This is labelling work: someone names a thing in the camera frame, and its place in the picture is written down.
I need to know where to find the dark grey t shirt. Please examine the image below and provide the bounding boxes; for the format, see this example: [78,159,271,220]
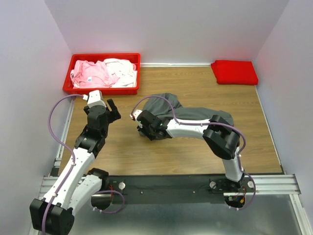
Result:
[143,93,234,126]

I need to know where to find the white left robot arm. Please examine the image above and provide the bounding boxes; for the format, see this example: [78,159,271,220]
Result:
[29,95,121,235]

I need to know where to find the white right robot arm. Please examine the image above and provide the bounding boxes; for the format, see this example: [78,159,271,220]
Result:
[130,109,246,192]

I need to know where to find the white t shirt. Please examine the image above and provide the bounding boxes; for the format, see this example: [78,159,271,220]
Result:
[104,58,137,88]

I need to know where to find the pink t shirt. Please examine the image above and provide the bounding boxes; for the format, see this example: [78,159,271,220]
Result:
[70,60,119,89]

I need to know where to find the red plastic bin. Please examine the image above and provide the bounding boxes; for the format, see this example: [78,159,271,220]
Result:
[63,52,141,95]

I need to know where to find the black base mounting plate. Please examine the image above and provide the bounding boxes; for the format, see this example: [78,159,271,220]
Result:
[80,173,255,206]

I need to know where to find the folded red t shirt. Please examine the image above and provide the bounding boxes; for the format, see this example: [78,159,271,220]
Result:
[211,60,259,86]

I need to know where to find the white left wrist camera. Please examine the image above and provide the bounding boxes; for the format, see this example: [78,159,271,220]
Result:
[83,90,107,108]

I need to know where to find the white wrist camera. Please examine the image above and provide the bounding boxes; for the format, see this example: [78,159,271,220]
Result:
[130,109,142,121]
[83,90,107,108]

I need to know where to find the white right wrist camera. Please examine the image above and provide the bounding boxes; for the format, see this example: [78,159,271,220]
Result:
[130,109,142,121]

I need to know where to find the aluminium frame rail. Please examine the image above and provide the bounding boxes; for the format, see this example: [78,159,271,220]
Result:
[28,97,305,235]

